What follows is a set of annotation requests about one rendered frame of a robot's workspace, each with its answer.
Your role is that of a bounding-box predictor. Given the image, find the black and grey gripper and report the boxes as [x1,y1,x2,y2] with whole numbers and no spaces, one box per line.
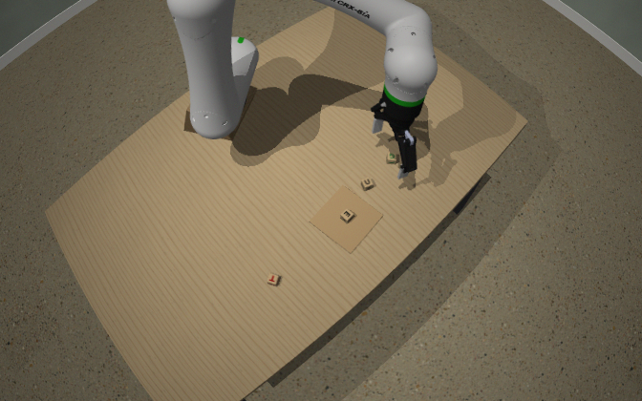
[371,98,417,179]

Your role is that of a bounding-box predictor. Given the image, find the tan flat mat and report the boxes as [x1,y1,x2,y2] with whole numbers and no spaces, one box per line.
[310,185,383,254]

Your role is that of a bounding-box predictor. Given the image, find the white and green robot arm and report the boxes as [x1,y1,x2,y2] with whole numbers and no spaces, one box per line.
[167,0,438,139]

